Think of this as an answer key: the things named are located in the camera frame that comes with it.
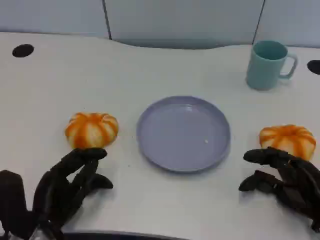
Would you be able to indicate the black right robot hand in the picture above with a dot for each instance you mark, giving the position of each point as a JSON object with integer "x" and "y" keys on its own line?
{"x": 297, "y": 190}

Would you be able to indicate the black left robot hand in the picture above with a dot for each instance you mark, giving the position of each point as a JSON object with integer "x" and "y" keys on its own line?
{"x": 52, "y": 195}

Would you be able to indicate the orange and white bread roll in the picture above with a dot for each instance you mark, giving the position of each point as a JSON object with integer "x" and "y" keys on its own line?
{"x": 90, "y": 130}
{"x": 285, "y": 140}

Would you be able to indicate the pale green mug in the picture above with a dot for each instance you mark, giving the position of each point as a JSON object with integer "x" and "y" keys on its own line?
{"x": 262, "y": 72}

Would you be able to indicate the lilac plate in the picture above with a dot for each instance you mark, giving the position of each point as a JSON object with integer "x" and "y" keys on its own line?
{"x": 175, "y": 135}

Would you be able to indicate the grey desk partition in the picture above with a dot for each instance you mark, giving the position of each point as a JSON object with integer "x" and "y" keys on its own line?
{"x": 175, "y": 20}

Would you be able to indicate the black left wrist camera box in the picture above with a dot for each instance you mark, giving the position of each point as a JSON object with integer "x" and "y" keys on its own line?
{"x": 12, "y": 200}

